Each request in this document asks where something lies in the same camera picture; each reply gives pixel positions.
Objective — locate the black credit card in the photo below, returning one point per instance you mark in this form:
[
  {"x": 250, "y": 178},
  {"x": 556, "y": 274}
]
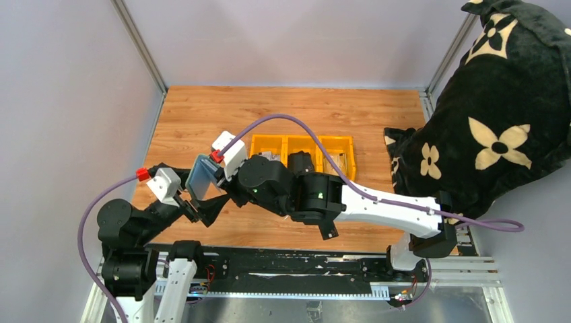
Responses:
[{"x": 328, "y": 230}]

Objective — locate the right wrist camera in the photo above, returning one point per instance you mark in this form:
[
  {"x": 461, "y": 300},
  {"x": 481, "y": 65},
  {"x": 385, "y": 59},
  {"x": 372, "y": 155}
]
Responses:
[{"x": 234, "y": 157}]

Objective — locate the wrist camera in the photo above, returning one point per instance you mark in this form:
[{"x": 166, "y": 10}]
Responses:
[
  {"x": 234, "y": 157},
  {"x": 165, "y": 185}
]

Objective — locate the black VIP card in bin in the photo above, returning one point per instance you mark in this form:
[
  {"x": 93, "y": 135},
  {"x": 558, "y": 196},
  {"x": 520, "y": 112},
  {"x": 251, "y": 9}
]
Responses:
[{"x": 300, "y": 163}]

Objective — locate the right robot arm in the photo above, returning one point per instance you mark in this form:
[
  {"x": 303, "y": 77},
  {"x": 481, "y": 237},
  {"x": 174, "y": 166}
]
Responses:
[{"x": 321, "y": 199}]

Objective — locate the yellow plastic bin middle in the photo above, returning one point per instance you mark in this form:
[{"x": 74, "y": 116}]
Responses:
[{"x": 305, "y": 143}]

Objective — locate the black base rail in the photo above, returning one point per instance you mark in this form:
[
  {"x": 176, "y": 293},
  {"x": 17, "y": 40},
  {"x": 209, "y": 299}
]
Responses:
[{"x": 231, "y": 272}]

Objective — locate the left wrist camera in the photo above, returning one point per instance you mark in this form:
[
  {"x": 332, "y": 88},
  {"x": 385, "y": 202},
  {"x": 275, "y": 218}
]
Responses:
[{"x": 165, "y": 185}]

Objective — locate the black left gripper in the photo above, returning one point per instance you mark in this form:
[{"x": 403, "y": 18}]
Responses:
[{"x": 188, "y": 210}]

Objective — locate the silver card in bin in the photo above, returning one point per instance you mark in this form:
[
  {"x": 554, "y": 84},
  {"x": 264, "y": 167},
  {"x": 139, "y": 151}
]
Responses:
[{"x": 334, "y": 162}]

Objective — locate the black flower pattern blanket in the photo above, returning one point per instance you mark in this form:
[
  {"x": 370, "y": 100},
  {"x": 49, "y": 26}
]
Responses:
[{"x": 502, "y": 120}]

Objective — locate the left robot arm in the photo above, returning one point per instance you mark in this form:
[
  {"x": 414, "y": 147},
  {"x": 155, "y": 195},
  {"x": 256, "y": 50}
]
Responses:
[{"x": 129, "y": 270}]

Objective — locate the yellow plastic bin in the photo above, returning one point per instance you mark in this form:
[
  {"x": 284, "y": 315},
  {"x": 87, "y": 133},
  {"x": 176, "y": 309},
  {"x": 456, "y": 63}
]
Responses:
[
  {"x": 274, "y": 143},
  {"x": 341, "y": 150},
  {"x": 305, "y": 143}
]

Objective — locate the yellow plastic bin left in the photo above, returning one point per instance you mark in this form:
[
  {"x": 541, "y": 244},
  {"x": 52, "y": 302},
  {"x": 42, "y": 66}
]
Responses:
[{"x": 274, "y": 143}]

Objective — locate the white VIP card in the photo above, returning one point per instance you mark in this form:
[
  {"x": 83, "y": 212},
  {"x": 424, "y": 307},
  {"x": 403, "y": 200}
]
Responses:
[{"x": 270, "y": 155}]

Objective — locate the yellow plastic bin right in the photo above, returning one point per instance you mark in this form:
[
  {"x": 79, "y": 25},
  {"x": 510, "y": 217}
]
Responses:
[{"x": 341, "y": 150}]

